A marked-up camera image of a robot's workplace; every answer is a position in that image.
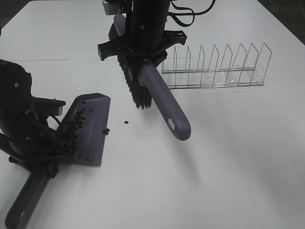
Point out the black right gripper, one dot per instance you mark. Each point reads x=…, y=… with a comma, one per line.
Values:
x=121, y=45

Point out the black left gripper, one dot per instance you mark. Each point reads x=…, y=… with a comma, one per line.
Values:
x=37, y=146

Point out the pile of coffee beans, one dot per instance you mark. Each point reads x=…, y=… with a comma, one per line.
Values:
x=75, y=126

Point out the purple plastic dustpan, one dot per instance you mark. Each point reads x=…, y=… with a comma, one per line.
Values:
x=88, y=154

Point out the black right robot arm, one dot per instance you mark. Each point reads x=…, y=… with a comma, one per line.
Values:
x=140, y=25

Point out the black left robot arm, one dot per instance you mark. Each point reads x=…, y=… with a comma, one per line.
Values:
x=16, y=100

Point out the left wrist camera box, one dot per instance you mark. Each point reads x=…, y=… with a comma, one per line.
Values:
x=48, y=106

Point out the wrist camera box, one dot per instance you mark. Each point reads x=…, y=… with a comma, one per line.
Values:
x=114, y=7
x=48, y=106

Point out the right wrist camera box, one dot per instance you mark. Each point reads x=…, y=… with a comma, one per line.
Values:
x=114, y=7

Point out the metal wire rack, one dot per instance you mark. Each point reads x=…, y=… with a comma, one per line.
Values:
x=243, y=67

